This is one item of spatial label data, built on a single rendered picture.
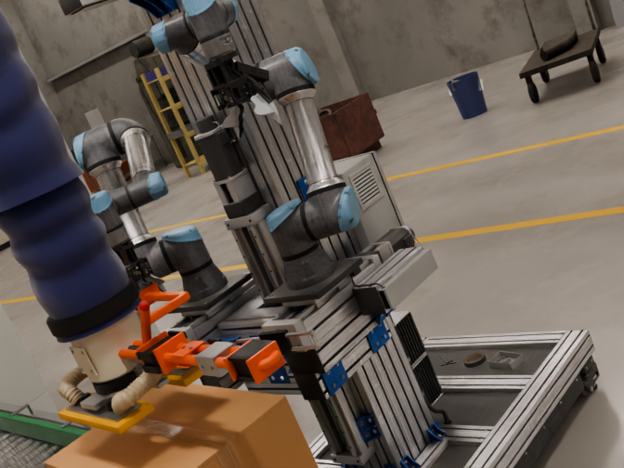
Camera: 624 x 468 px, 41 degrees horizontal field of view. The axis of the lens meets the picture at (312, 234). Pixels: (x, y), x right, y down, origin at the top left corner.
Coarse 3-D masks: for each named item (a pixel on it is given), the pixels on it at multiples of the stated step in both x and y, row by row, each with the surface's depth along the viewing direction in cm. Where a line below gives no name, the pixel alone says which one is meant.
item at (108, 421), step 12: (84, 396) 204; (72, 408) 208; (84, 408) 204; (108, 408) 194; (132, 408) 191; (144, 408) 189; (72, 420) 204; (84, 420) 198; (96, 420) 194; (108, 420) 191; (120, 420) 188; (132, 420) 187; (120, 432) 185
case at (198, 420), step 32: (192, 384) 229; (160, 416) 217; (192, 416) 208; (224, 416) 200; (256, 416) 193; (288, 416) 198; (64, 448) 223; (96, 448) 214; (128, 448) 205; (160, 448) 198; (192, 448) 190; (224, 448) 186; (256, 448) 191; (288, 448) 197
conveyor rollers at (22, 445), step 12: (0, 432) 392; (0, 444) 374; (12, 444) 369; (24, 444) 363; (36, 444) 357; (48, 444) 351; (0, 456) 364; (12, 456) 358; (24, 456) 353; (36, 456) 347; (48, 456) 341
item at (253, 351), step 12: (240, 348) 159; (252, 348) 156; (264, 348) 154; (276, 348) 155; (228, 360) 157; (240, 360) 154; (252, 360) 152; (240, 372) 157; (252, 372) 152; (264, 372) 153
